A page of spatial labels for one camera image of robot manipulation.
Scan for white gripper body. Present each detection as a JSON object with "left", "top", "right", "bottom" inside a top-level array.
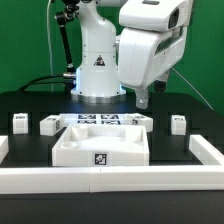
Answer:
[{"left": 118, "top": 28, "right": 184, "bottom": 90}]

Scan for black cables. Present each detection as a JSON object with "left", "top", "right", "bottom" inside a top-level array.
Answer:
[{"left": 18, "top": 73, "right": 76, "bottom": 93}]

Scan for white U-shaped obstacle fence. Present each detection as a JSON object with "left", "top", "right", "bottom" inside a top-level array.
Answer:
[{"left": 0, "top": 136, "right": 224, "bottom": 194}]

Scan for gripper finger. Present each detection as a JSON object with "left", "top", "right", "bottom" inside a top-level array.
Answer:
[
  {"left": 154, "top": 75, "right": 169, "bottom": 93},
  {"left": 135, "top": 89, "right": 149, "bottom": 109}
]

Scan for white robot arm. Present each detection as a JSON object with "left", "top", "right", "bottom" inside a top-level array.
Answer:
[{"left": 63, "top": 0, "right": 194, "bottom": 109}]

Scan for white square table top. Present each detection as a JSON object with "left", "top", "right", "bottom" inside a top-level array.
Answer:
[{"left": 52, "top": 124, "right": 150, "bottom": 167}]

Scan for white base tag plate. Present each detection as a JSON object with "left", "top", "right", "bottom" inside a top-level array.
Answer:
[{"left": 61, "top": 113, "right": 132, "bottom": 127}]

